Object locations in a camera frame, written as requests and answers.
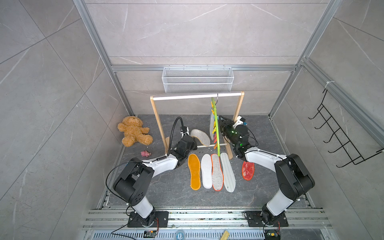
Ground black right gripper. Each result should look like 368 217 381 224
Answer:
220 116 240 150

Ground grey felt yellow-edged insole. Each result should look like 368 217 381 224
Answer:
191 129 211 147

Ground yellow fuzzy insole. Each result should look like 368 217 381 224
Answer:
188 154 201 191

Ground white foam insole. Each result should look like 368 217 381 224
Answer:
201 154 213 189

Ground red orange-edged insole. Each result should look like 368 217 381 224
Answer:
242 162 255 181

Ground grey felt orange-edged insole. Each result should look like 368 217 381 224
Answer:
211 154 224 192

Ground grey striped insole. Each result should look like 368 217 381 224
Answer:
220 153 236 193
209 113 215 141

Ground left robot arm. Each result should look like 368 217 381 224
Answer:
107 116 198 227

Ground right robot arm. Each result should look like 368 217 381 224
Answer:
218 116 315 226

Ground green round clip hanger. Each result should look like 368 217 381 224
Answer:
211 97 221 157

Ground pink pig toy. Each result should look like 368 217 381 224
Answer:
141 151 152 158

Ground brown teddy bear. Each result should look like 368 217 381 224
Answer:
118 116 153 148

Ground wooden clothes rack frame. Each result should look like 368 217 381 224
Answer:
150 91 245 153

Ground white wire mesh basket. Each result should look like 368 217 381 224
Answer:
162 67 234 94

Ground black wall hook rack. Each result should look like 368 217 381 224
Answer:
308 90 384 168

